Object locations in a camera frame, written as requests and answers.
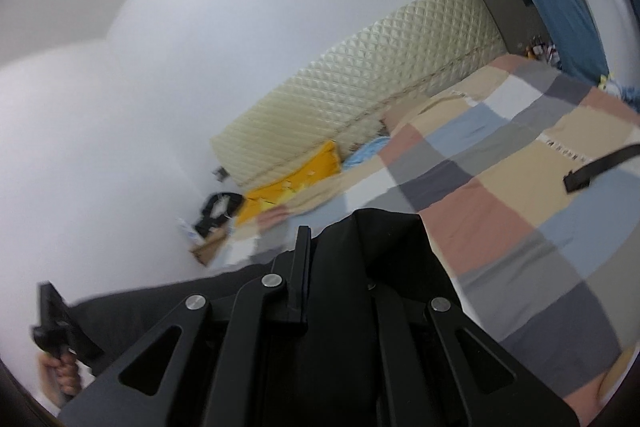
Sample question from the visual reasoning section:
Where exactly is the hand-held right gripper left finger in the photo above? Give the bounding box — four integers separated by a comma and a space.
57, 226, 312, 427

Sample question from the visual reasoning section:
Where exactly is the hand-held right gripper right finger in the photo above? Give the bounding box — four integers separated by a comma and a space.
367, 284, 581, 427

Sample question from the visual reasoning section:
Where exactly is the black puffer jacket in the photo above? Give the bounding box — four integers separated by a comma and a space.
70, 207, 463, 427

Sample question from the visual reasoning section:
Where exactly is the person's left hand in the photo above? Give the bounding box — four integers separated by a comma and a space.
39, 353, 83, 408

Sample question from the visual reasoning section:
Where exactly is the wooden nightstand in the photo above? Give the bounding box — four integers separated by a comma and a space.
189, 227, 233, 268

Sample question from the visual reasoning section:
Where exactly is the white spray bottle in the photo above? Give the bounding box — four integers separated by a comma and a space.
176, 217, 200, 244

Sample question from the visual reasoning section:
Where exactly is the black bag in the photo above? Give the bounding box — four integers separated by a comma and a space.
195, 192, 246, 238

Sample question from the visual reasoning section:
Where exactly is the yellow pillow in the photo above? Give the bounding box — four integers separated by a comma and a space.
235, 141, 343, 228

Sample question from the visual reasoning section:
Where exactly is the checkered patchwork blanket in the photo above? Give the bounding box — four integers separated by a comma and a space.
215, 54, 640, 413

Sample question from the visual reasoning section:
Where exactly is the light blue cloth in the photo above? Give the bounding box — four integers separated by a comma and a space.
342, 137, 392, 168

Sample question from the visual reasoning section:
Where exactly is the cream quilted headboard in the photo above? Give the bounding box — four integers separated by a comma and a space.
210, 0, 503, 188

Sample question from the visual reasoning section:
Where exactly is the blue hanging towel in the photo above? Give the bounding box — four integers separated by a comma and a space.
531, 0, 612, 82

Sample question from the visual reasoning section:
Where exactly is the black strap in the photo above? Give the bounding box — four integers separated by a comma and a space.
563, 146, 640, 194

